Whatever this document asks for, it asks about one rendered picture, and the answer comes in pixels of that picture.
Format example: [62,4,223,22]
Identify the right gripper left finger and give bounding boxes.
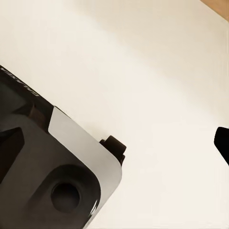
[0,127,25,184]

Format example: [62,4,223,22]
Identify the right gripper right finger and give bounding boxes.
[214,127,229,165]

